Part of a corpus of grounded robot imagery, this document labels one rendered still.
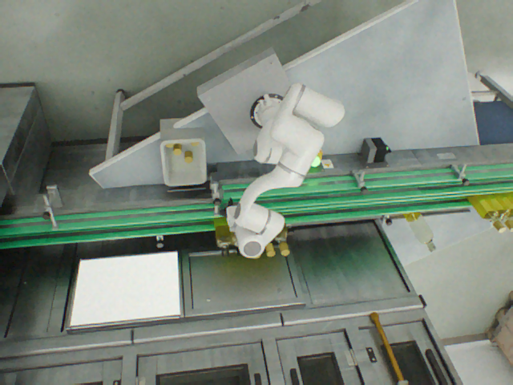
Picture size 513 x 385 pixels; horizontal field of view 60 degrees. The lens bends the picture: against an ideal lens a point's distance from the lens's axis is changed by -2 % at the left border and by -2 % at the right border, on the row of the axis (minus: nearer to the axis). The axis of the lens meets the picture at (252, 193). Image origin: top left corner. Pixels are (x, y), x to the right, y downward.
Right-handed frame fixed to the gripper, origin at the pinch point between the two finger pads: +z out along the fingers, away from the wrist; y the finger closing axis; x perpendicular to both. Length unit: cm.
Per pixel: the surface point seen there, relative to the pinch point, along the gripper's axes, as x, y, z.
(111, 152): -1, -49, 61
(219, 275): -40.1, -6.9, 15.2
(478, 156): -5, 116, 36
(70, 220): -18, -65, 33
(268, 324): -46.9, 8.9, -9.0
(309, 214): -26, 35, 33
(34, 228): -19, -78, 29
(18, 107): 15, -93, 87
